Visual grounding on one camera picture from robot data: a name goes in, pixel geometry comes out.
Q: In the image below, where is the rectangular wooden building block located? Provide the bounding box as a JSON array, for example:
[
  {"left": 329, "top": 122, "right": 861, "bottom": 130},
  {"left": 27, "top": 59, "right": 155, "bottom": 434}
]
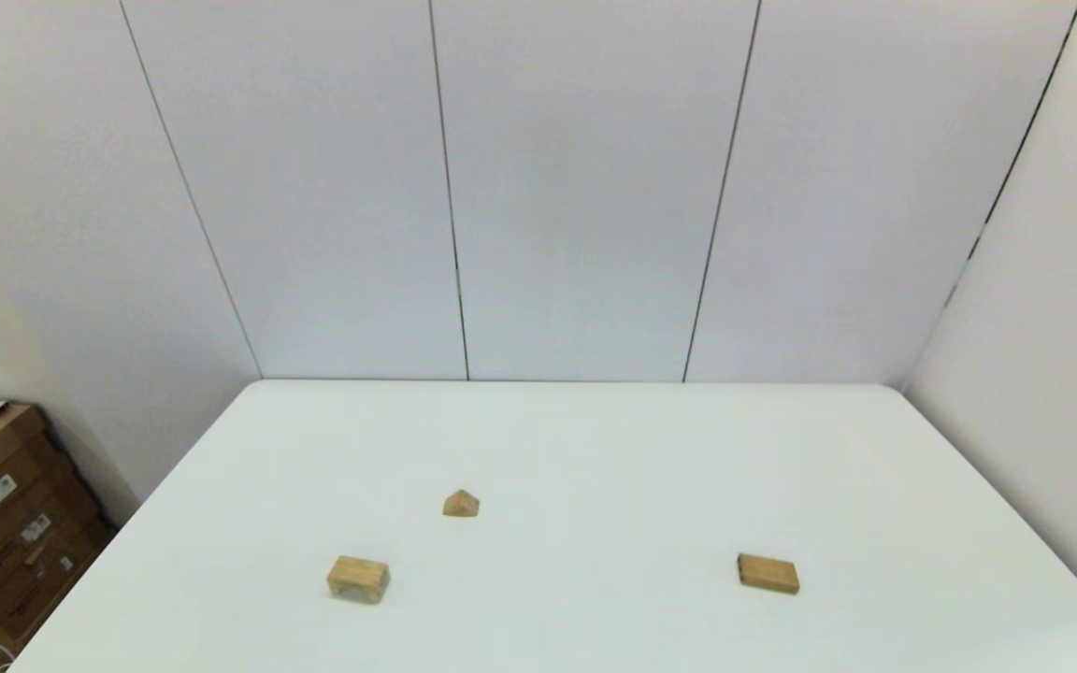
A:
[{"left": 737, "top": 552, "right": 801, "bottom": 595}]

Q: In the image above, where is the arched wooden building block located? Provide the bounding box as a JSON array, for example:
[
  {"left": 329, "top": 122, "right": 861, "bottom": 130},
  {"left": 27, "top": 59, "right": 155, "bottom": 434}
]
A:
[{"left": 326, "top": 555, "right": 391, "bottom": 605}]

